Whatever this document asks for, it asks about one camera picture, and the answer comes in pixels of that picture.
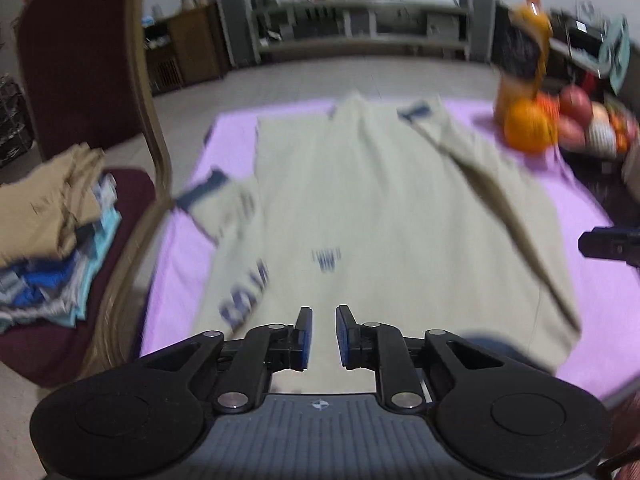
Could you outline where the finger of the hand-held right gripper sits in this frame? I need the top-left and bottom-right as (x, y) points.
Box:
(578, 227), (640, 263)

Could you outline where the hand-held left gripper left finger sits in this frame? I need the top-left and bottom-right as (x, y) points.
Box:
(140, 306), (314, 415)

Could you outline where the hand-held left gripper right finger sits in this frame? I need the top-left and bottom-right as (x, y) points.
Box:
(335, 305), (506, 415)

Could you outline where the beige sweater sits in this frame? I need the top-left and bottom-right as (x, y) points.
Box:
(192, 91), (583, 396)

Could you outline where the pile of folded clothes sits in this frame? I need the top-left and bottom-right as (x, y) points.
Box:
(0, 144), (123, 333)

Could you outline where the purple blanket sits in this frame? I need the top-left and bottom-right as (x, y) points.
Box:
(140, 97), (640, 401)

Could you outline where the metal fruit tray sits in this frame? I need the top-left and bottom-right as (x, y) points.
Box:
(557, 92), (640, 163)

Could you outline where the white foam-netted fruit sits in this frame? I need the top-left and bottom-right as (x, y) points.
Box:
(585, 110), (618, 158)

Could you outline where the large orange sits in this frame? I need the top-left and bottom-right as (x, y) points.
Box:
(504, 99), (558, 155)

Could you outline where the large red apple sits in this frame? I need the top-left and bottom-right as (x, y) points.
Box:
(559, 85), (593, 128)

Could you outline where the teal plastic object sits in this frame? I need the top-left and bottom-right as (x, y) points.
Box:
(597, 15), (632, 95)

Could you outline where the orange juice bottle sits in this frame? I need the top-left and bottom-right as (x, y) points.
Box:
(492, 0), (553, 126)

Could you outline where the metal shelf unit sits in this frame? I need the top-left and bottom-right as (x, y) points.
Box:
(250, 0), (472, 63)

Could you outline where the wooden cabinet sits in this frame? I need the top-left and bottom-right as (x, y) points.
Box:
(144, 4), (223, 97)

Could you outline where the maroon chair with wooden frame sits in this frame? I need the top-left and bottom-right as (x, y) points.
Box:
(0, 0), (173, 391)

